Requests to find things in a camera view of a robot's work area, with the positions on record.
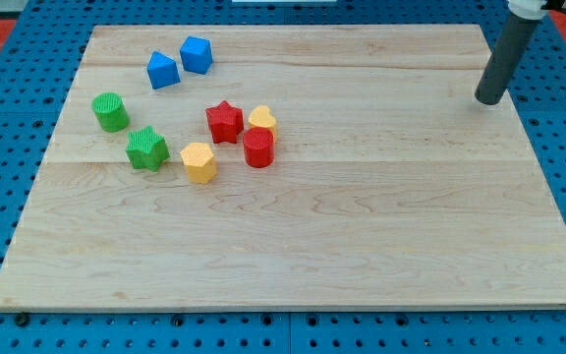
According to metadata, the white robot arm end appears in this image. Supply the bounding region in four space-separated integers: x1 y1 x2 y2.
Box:
508 0 566 21

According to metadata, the yellow hexagon block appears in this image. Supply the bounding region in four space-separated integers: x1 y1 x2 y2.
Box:
180 143 217 184

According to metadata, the red cylinder block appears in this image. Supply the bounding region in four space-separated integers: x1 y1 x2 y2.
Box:
243 127 274 168

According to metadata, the yellow heart block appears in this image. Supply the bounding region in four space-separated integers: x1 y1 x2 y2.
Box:
248 105 277 141

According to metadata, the red star block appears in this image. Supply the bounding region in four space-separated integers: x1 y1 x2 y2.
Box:
205 100 244 144

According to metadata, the wooden board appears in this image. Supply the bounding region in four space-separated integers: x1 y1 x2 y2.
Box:
0 25 566 313

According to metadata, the green star block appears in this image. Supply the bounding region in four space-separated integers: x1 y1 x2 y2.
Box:
126 126 170 171

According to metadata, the blue cube block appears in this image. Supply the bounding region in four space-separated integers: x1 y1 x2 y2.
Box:
179 36 213 75

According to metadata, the green cylinder block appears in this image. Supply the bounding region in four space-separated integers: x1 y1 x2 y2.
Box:
91 92 130 133

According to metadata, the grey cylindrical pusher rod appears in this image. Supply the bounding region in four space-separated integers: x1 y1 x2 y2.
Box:
475 13 540 105

